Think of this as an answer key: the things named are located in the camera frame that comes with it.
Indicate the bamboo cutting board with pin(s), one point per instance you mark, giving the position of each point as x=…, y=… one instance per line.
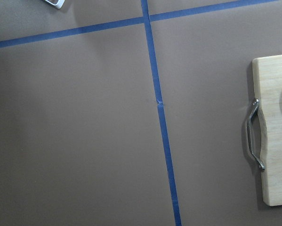
x=267, y=79

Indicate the metal cutting board handle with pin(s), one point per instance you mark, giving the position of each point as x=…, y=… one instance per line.
x=254, y=107

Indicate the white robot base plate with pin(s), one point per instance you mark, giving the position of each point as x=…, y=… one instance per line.
x=55, y=3

